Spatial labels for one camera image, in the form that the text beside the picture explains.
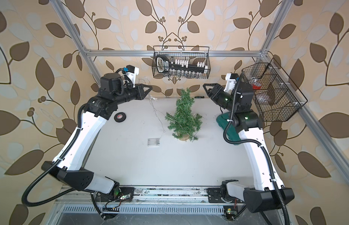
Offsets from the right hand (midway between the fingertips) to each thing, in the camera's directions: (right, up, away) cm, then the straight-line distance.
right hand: (204, 86), depth 64 cm
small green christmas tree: (-9, -16, +7) cm, 20 cm away
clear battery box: (-29, -32, +29) cm, 53 cm away
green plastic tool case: (+24, -26, +30) cm, 46 cm away
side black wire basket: (+40, -3, +10) cm, 42 cm away
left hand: (-26, +1, +1) cm, 26 cm away
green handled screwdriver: (+6, +1, +60) cm, 60 cm away
